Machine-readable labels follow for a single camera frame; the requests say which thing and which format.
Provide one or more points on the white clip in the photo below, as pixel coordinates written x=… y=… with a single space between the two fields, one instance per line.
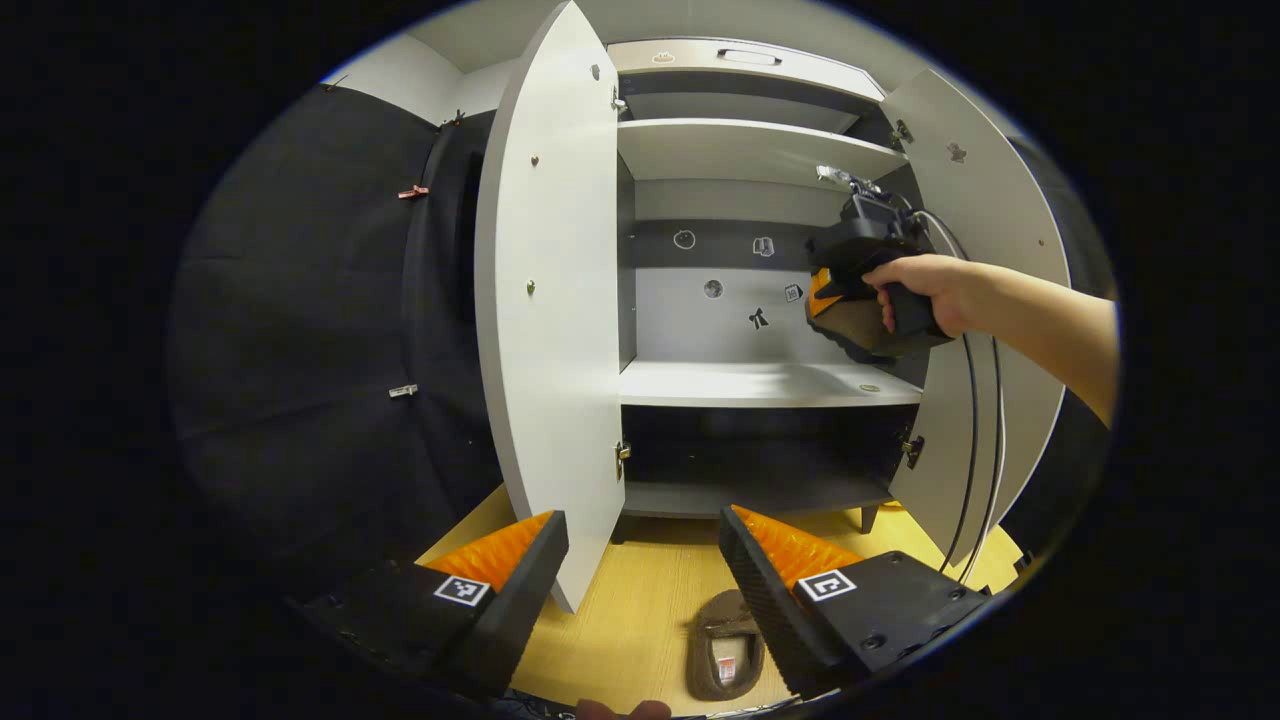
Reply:
x=403 y=391

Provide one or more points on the white shoe cabinet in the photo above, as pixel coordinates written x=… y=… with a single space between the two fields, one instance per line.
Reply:
x=740 y=150

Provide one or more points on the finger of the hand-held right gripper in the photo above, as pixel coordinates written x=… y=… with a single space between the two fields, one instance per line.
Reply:
x=825 y=295

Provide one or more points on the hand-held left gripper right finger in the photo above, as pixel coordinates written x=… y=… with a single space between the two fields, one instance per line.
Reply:
x=765 y=600

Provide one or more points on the white shoe cabinet door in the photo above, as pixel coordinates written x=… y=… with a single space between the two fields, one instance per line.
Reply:
x=1000 y=210
x=550 y=320

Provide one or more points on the beige cabinet drawer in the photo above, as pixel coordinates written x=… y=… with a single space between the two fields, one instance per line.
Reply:
x=690 y=60

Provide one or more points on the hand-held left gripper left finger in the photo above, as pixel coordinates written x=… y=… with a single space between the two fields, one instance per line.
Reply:
x=520 y=600

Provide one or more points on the brown shoe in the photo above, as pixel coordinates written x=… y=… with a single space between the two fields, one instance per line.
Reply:
x=725 y=645
x=855 y=322

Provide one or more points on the red clip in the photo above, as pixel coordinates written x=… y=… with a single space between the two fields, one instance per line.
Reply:
x=412 y=192

